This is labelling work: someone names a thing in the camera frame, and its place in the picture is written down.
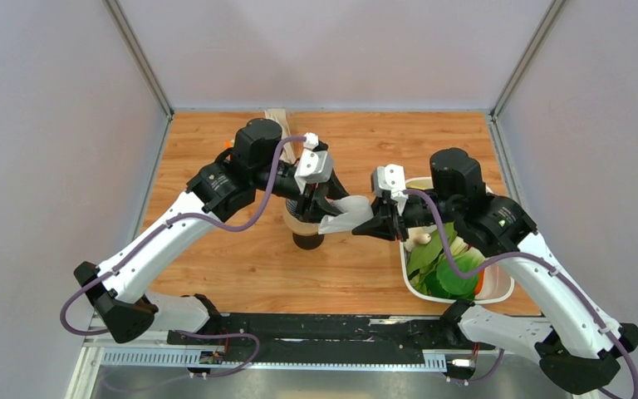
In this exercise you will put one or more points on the green bok choy toy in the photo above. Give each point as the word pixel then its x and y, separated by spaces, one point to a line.
pixel 429 272

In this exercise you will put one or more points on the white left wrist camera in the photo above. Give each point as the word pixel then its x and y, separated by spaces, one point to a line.
pixel 315 165

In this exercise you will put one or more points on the white mushroom toy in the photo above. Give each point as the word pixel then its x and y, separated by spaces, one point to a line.
pixel 420 238

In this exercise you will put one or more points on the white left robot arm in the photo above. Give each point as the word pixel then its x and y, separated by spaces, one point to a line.
pixel 249 172

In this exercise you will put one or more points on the blue ribbed coffee dripper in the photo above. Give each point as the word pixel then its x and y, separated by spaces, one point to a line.
pixel 292 208

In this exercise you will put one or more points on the stack of paper coffee filters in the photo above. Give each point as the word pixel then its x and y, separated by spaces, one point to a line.
pixel 278 115

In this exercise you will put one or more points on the orange carrot toy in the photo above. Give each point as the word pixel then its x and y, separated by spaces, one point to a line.
pixel 478 288

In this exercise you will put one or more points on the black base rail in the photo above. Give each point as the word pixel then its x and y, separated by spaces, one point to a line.
pixel 327 338

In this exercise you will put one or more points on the white plastic basin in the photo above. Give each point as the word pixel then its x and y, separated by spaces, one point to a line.
pixel 497 287

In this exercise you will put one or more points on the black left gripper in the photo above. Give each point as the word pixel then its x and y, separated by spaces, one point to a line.
pixel 320 206

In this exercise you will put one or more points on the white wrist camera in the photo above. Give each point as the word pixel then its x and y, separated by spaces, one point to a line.
pixel 388 183
pixel 315 165

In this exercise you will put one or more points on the white paper coffee filter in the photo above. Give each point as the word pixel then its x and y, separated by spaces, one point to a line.
pixel 355 210

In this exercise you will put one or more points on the brown glass carafe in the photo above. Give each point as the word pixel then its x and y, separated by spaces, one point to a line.
pixel 308 242

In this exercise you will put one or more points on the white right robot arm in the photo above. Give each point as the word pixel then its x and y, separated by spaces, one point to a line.
pixel 580 347

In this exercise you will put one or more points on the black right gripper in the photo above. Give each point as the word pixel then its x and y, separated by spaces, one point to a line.
pixel 385 224

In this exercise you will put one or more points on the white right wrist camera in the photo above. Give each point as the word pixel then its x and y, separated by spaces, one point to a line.
pixel 388 183

